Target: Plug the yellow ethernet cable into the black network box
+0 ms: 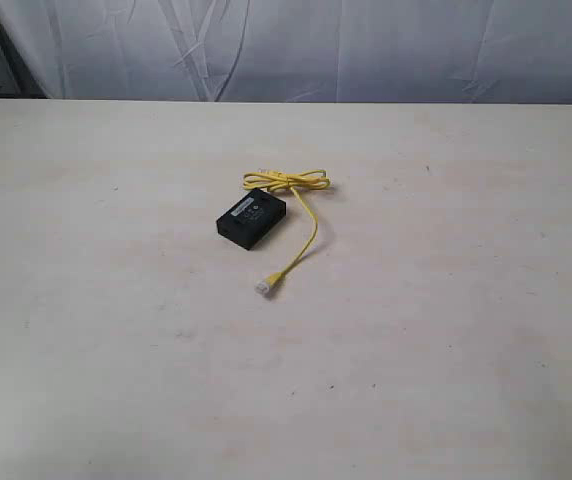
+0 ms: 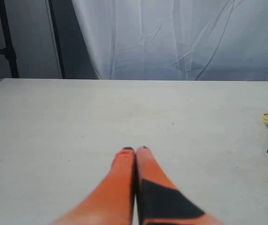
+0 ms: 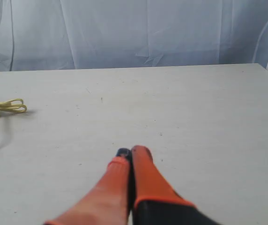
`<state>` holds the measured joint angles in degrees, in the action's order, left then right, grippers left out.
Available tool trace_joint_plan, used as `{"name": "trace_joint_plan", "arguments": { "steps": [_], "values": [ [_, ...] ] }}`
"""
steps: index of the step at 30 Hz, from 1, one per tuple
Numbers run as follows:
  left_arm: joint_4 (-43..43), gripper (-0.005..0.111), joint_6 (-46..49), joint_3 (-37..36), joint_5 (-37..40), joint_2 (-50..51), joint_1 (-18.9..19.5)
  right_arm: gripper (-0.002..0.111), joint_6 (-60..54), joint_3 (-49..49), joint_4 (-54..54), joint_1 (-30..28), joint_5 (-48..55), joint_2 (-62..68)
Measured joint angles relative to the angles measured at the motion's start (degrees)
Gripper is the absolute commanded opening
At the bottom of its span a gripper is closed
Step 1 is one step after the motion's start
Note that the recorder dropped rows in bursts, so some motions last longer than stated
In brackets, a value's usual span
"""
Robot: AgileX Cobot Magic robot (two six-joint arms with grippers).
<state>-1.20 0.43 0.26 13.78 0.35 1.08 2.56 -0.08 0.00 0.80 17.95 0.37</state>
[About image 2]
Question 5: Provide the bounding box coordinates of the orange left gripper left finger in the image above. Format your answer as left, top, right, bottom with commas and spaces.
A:
53, 147, 134, 225

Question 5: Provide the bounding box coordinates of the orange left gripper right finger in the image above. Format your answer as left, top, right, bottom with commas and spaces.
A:
136, 146, 222, 225

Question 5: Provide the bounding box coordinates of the black light stand pole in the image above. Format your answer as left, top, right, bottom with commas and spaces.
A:
0, 0, 20, 78

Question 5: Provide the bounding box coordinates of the white backdrop curtain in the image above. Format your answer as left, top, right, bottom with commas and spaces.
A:
73, 0, 268, 81

